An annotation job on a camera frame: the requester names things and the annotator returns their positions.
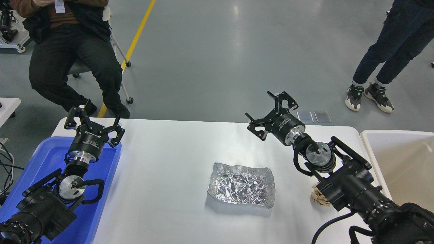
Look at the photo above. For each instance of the right floor metal plate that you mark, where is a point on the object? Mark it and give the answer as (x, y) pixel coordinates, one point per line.
(322, 117)

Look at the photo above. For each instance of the seated person in black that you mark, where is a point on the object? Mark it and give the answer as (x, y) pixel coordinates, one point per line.
(79, 33)

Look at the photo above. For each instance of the grey wheeled chair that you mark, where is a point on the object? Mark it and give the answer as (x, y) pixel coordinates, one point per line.
(78, 67)

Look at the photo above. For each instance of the crumpled brown paper ball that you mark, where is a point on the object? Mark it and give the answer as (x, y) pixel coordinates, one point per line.
(318, 197)

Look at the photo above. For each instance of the floor metal plate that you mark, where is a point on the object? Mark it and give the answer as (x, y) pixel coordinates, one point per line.
(305, 117)
(322, 117)

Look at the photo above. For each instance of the equipment cart top left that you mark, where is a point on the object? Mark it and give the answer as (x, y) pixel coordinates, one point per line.
(13, 33)

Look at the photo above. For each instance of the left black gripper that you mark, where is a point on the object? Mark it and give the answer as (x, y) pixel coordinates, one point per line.
(86, 142)

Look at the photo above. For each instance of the aluminium foil tray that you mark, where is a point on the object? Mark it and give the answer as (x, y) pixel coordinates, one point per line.
(239, 184)

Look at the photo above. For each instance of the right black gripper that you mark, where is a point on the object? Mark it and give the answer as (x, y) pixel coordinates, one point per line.
(283, 126)

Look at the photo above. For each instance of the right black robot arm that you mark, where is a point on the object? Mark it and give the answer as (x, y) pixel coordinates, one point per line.
(345, 180)

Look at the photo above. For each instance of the white side table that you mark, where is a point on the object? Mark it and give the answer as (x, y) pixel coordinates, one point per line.
(8, 107)

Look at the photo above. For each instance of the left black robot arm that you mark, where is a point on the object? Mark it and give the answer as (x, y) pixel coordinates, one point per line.
(47, 208)

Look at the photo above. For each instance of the left floor metal plate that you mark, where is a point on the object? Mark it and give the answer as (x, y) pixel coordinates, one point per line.
(305, 117)

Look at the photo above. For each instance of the standing person dark trousers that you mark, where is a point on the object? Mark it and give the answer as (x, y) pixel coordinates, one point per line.
(407, 30)

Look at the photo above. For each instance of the beige plastic bin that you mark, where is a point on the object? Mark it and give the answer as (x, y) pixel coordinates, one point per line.
(404, 164)

